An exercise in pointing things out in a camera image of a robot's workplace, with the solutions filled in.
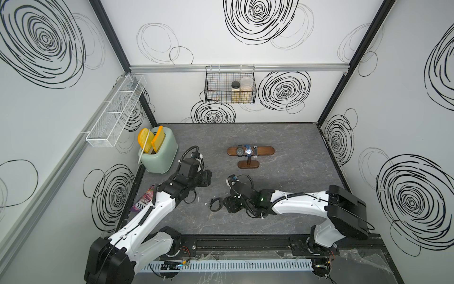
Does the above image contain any black smart band watch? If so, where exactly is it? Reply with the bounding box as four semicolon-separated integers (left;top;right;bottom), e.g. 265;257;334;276
209;197;223;213

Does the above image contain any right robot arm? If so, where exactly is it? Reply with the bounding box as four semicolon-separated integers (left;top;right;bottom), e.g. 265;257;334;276
223;182;370;249

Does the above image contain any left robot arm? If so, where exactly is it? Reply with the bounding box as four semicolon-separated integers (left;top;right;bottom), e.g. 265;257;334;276
84;170;212;284

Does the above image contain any dark wooden watch stand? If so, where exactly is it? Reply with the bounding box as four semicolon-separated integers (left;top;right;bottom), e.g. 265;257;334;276
227;144;275;169

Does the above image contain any mint green toaster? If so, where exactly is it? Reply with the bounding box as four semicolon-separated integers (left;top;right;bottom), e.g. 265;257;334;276
138;127;178;174

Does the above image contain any purple snack wrapper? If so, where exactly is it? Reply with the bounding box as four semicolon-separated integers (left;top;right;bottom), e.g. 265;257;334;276
130;184;156;213

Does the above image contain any orange sponge toast slice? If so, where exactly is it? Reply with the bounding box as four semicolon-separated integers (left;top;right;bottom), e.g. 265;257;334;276
151;126;166;153

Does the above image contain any yellow sponge toast slice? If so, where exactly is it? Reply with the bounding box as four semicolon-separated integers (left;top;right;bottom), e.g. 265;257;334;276
137;129;155;153

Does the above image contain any dark lid spice jar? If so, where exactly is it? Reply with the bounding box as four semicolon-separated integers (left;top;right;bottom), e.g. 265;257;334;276
231;81;241;104

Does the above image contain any white lid plastic jar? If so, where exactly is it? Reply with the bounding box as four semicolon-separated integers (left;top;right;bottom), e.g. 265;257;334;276
240;77;254;104

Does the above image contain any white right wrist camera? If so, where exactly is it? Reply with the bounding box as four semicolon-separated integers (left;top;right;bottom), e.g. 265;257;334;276
226;175;238;188

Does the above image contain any black corrugated cable hose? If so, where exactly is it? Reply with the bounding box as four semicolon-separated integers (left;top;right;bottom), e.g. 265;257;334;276
233;173;255;194

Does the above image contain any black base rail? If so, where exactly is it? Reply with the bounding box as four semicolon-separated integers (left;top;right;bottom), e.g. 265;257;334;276
167;234;388;258

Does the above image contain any grey slotted cable duct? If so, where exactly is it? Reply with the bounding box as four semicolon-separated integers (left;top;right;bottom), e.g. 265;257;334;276
140;259;313;273

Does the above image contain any black wire wall basket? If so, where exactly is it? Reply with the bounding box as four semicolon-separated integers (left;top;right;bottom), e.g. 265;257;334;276
203;65;257;105

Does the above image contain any white wire wall shelf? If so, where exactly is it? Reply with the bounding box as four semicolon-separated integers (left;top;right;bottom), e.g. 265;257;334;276
86;74;147;148

